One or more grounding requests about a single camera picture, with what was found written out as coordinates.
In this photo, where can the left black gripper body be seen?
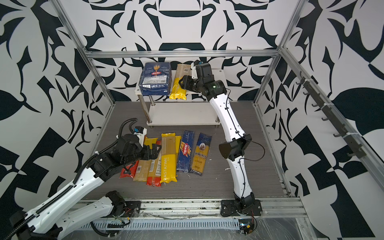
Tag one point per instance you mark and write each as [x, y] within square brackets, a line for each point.
[138, 153]

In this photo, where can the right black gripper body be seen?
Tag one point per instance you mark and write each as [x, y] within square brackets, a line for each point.
[198, 86]

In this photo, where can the yellow Pastatime spaghetti bag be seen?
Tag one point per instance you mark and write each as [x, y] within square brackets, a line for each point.
[169, 159]

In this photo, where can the blue Barilla multipack bag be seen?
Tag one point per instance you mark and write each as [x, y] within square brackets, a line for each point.
[156, 79]

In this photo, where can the blue Barilla spaghetti box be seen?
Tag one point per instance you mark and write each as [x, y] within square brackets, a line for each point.
[185, 152]

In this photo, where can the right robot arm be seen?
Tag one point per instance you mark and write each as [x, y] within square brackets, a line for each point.
[233, 150]

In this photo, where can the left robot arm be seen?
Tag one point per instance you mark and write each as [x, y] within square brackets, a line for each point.
[53, 220]

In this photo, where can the white two-tier shelf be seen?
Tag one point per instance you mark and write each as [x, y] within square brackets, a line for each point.
[178, 112]

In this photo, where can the red clear spaghetti bag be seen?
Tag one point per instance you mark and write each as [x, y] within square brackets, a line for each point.
[154, 174]

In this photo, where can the blue De Cecco spaghetti bag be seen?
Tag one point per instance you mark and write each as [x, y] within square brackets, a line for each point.
[201, 153]

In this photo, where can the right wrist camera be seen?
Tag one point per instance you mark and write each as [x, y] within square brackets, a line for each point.
[195, 63]

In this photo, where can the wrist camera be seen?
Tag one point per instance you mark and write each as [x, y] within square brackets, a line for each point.
[195, 63]
[141, 133]

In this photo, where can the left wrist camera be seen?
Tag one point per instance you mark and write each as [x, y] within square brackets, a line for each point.
[141, 133]

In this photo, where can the white cable duct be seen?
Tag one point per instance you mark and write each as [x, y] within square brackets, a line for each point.
[186, 224]

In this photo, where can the wall hook rail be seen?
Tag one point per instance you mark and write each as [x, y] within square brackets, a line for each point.
[333, 115]

